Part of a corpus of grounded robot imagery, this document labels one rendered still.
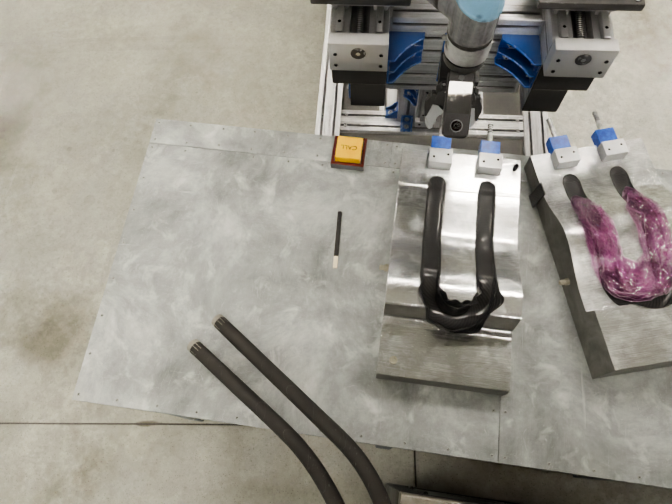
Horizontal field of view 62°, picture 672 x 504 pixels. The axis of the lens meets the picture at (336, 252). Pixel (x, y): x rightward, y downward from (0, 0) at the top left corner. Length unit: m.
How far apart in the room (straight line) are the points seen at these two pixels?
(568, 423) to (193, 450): 1.26
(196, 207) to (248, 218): 0.13
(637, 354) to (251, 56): 2.01
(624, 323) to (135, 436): 1.58
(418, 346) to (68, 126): 1.95
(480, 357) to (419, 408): 0.16
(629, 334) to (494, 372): 0.26
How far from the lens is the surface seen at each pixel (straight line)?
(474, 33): 0.94
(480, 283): 1.14
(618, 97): 2.67
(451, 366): 1.14
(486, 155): 1.26
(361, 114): 2.13
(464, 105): 1.02
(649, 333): 1.22
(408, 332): 1.15
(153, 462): 2.09
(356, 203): 1.31
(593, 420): 1.27
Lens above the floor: 1.97
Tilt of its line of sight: 69 degrees down
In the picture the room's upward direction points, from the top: 6 degrees counter-clockwise
